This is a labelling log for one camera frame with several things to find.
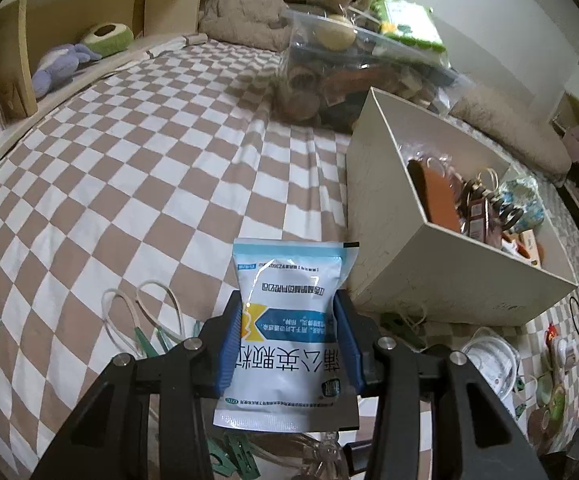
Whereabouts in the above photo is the clear case with tubing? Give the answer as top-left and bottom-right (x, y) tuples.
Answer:
(462, 327), (520, 401)

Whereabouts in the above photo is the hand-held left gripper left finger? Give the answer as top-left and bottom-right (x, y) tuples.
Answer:
(30, 290), (243, 480)

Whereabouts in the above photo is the blue white medicine sachet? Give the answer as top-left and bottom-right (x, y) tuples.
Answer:
(212, 237), (360, 433)

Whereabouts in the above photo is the green clothes peg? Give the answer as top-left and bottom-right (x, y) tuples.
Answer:
(134, 327), (170, 358)
(208, 430), (263, 480)

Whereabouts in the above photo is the pale wooden ball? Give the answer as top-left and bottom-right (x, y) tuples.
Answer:
(314, 15), (355, 51)

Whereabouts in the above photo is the clear plastic storage bin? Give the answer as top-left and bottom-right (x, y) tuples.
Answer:
(272, 7), (475, 133)

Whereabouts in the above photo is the clear plastic cup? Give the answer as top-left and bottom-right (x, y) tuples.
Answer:
(270, 430), (357, 480)

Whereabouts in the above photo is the beige fluffy pillow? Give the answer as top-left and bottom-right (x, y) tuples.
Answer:
(449, 82), (573, 176)

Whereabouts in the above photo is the brown hair claw clip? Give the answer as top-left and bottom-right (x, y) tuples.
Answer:
(462, 180), (525, 233)

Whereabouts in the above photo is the blue floral fabric pouch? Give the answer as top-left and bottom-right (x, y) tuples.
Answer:
(497, 174), (543, 233)

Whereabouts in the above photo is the wooden headboard shelf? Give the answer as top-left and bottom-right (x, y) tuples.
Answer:
(0, 0), (230, 196)

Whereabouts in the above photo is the white squeeze tube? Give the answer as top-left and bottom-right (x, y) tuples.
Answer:
(552, 337), (577, 368)

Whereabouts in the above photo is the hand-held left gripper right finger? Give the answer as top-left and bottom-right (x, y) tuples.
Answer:
(333, 290), (550, 480)

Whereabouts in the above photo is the brown leather strap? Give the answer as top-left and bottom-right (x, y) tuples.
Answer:
(407, 159), (465, 233)

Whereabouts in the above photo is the avocado plush toy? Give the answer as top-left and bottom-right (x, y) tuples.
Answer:
(80, 22), (134, 58)

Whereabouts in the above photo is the purple plush toy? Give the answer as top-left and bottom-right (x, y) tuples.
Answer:
(30, 42), (103, 98)

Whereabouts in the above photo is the beige fluffy cushion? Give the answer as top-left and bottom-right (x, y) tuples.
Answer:
(200, 0), (290, 53)

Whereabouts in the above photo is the white cardboard box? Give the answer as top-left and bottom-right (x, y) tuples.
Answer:
(344, 86), (579, 328)

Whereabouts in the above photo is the green dotted wipes packet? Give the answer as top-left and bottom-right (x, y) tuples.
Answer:
(369, 0), (450, 66)

